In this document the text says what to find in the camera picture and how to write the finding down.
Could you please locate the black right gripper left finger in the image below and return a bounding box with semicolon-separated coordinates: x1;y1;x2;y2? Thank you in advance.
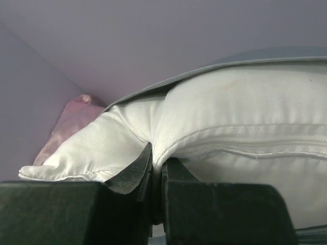
1;144;152;244

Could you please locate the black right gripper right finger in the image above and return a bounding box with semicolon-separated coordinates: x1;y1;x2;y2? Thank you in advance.
161;158;296;244

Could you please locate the white pillow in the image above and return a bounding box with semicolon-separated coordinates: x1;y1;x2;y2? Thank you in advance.
19;65;326;229

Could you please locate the grey pillowcase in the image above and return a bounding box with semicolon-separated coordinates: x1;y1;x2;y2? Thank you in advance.
103;46;326;112

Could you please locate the pink floral pillow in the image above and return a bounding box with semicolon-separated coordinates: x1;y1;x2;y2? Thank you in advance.
33;94;105;166

